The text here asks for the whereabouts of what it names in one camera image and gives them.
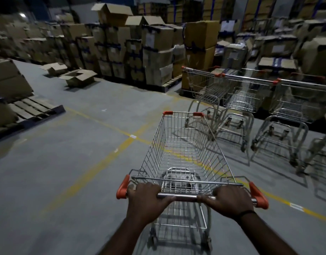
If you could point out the open empty cardboard box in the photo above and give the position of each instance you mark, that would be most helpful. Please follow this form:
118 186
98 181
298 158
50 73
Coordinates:
77 77

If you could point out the large yellowish cardboard box stack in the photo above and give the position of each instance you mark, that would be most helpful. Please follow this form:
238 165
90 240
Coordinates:
201 47

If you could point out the person's left thumb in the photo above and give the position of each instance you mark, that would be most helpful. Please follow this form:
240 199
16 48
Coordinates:
168 201

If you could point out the person's left forearm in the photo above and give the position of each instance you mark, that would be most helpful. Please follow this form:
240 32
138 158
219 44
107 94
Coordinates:
125 239

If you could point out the dim stack of cardboard boxes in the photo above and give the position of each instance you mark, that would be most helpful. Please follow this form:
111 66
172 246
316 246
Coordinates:
27 42

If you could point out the flattened open cardboard box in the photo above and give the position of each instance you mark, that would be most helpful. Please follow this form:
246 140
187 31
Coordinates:
55 68

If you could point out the person's right thumb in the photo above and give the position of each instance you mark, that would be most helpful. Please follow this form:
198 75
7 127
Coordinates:
205 199

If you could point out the person's left hand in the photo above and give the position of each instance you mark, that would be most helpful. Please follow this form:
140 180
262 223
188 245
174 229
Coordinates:
144 201

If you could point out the person's right hand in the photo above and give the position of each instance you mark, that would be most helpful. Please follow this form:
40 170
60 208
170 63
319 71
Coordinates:
232 203

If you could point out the large cardboard boxes on pallet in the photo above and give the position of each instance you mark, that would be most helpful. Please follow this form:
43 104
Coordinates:
9 82

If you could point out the tall stack of cardboard boxes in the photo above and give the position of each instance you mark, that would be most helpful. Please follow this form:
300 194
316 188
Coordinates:
125 47

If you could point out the person's right forearm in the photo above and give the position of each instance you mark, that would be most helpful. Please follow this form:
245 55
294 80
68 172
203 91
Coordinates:
264 236

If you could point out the blue storage racks with boxes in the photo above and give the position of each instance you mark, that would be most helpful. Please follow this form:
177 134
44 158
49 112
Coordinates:
232 9

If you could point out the labelled cardboard boxes pile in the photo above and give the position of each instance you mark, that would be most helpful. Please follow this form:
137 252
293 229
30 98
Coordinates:
279 47

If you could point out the wooden pallet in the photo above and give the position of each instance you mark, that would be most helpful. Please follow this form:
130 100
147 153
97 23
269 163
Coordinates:
33 108

